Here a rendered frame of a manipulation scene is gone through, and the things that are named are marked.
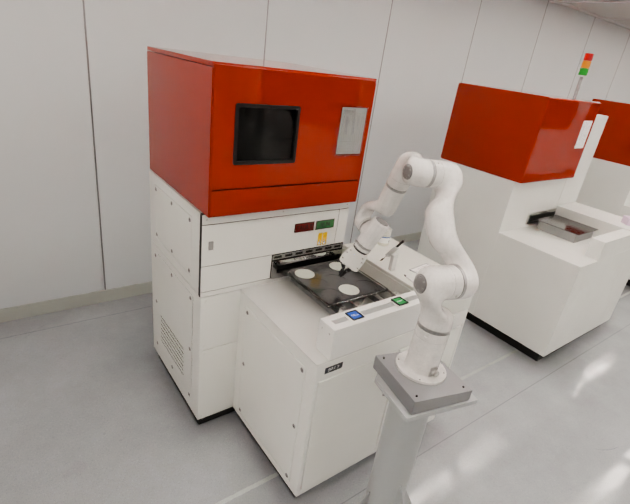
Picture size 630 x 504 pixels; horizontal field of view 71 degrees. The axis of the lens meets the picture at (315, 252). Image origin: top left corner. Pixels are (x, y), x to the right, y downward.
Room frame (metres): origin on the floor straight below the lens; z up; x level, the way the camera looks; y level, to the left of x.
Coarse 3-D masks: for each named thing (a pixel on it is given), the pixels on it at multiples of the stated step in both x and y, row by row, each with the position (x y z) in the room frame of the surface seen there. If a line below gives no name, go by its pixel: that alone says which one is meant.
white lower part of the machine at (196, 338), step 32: (160, 256) 2.13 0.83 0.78; (160, 288) 2.13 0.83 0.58; (192, 288) 1.79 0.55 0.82; (160, 320) 2.14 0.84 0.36; (192, 320) 1.79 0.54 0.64; (224, 320) 1.79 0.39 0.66; (160, 352) 2.15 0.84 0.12; (192, 352) 1.78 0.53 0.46; (224, 352) 1.80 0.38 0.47; (192, 384) 1.77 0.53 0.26; (224, 384) 1.80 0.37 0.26
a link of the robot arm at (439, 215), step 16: (432, 160) 1.56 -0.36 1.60; (448, 176) 1.55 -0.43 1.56; (448, 192) 1.52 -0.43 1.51; (432, 208) 1.48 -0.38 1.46; (448, 208) 1.47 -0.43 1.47; (432, 224) 1.45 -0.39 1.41; (448, 224) 1.44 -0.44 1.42; (432, 240) 1.43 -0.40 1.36; (448, 240) 1.41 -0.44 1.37; (448, 256) 1.42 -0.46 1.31; (464, 256) 1.40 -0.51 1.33; (464, 272) 1.36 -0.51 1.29; (464, 288) 1.33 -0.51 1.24
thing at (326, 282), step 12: (324, 264) 2.07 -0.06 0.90; (324, 276) 1.94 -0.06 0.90; (336, 276) 1.96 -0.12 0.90; (348, 276) 1.98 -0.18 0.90; (360, 276) 2.00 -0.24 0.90; (312, 288) 1.80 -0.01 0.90; (324, 288) 1.82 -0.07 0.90; (336, 288) 1.83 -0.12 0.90; (360, 288) 1.87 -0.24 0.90; (372, 288) 1.89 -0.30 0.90; (384, 288) 1.90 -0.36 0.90; (324, 300) 1.71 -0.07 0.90; (336, 300) 1.72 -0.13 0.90
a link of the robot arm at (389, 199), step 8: (384, 192) 1.74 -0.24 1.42; (392, 192) 1.72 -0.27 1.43; (400, 192) 1.71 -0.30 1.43; (376, 200) 1.80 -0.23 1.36; (384, 200) 1.74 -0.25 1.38; (392, 200) 1.72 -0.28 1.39; (400, 200) 1.74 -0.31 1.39; (360, 208) 1.85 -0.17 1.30; (368, 208) 1.82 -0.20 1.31; (376, 208) 1.77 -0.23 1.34; (384, 208) 1.74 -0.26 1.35; (392, 208) 1.74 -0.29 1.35; (360, 216) 1.86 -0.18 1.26; (368, 216) 1.87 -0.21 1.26; (360, 224) 1.84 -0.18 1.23
